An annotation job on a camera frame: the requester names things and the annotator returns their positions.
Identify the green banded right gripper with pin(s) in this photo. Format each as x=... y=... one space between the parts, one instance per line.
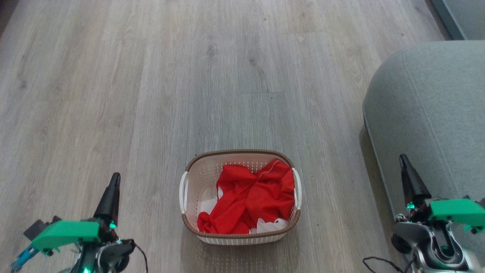
x=454 y=211

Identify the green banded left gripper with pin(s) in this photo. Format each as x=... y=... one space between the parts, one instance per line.
x=66 y=230

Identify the red cloth garment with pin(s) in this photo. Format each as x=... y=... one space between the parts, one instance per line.
x=250 y=197

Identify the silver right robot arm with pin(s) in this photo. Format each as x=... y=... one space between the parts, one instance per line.
x=435 y=246

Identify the grey fabric sofa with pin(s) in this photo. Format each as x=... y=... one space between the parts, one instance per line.
x=428 y=113

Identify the white wicker-rim laundry basket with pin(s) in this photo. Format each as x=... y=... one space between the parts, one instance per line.
x=197 y=185

